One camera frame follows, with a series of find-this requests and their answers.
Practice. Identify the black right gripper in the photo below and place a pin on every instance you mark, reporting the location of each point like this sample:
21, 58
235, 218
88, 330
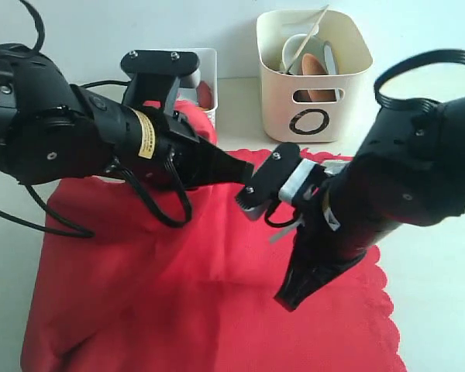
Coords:
352, 211

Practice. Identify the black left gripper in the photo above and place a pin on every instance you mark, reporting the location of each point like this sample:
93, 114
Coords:
145, 138

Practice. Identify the red sausage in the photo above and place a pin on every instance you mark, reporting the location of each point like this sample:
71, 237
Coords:
204, 96

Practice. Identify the brown clay plate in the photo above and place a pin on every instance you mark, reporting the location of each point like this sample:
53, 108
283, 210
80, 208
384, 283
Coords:
309, 66

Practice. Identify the red table cloth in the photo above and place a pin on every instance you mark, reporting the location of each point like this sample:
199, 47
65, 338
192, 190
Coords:
139, 296

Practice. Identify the white floral ceramic bowl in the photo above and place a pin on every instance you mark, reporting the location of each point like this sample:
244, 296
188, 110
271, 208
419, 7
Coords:
314, 46

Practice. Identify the silver table knife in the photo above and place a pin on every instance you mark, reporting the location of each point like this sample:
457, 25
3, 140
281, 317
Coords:
331, 58

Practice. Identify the wooden chopstick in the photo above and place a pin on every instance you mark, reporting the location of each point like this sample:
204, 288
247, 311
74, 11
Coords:
315, 28

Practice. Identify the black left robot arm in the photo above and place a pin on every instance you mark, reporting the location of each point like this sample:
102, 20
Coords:
52, 129

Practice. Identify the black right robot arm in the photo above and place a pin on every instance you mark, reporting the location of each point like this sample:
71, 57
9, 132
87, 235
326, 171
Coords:
409, 170

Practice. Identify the cream plastic bin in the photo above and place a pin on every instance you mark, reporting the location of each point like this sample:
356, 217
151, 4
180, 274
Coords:
285, 119

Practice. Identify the white perforated plastic basket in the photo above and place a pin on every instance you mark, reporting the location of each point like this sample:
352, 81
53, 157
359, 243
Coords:
209, 74

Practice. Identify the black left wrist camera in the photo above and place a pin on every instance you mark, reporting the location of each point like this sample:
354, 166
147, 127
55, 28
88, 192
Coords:
157, 75

